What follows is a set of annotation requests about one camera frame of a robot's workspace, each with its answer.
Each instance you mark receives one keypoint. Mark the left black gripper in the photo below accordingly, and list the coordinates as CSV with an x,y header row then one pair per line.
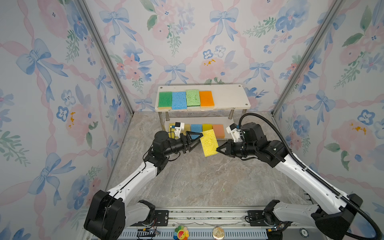
x,y
184,141

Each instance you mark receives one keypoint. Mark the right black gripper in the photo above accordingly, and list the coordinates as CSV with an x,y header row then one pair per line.
x,y
229,148

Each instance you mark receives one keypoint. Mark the pale yellow worn sponge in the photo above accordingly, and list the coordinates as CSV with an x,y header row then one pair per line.
x,y
187,128

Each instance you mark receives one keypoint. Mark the blue sponge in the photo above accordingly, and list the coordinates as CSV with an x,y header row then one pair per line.
x,y
196,128
179,100

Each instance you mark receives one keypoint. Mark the bright yellow sponge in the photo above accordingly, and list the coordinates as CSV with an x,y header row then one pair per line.
x,y
171,131

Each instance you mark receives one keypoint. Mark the yellow sponge front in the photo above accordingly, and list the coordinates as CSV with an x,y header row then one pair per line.
x,y
207,127

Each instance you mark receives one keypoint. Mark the salmon pink sponge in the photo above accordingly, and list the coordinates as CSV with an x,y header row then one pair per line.
x,y
219,131

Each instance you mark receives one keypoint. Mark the light green sponge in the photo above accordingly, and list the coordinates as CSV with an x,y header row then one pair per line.
x,y
193,98

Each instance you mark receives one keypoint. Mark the orange sponge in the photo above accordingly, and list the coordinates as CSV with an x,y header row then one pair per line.
x,y
206,99

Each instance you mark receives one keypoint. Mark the dark green sponge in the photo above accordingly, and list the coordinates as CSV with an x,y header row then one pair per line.
x,y
165,100

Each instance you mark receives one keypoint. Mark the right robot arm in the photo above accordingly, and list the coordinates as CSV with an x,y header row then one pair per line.
x,y
334,210

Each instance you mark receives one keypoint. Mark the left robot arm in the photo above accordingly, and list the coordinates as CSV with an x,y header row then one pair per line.
x,y
110,213

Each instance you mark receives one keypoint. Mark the white two-tier shelf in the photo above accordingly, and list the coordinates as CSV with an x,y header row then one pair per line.
x,y
227,98

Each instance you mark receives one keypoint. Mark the round brass disc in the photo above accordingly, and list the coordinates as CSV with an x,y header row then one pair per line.
x,y
218,233

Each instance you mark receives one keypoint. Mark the colourful round toy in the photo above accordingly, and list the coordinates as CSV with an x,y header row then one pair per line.
x,y
181,233

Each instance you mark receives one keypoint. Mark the round black white knob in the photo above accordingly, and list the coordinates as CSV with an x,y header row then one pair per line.
x,y
304,233

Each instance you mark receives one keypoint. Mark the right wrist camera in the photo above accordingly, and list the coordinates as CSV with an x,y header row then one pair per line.
x,y
235,132

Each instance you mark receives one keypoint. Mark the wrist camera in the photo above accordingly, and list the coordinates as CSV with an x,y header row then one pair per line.
x,y
235,132
179,127

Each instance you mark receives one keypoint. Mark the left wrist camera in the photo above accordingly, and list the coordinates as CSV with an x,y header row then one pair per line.
x,y
179,127

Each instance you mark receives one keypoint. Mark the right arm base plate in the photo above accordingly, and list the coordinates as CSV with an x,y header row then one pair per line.
x,y
257,218

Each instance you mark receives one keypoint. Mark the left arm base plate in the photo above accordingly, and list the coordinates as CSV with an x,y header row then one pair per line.
x,y
155,218

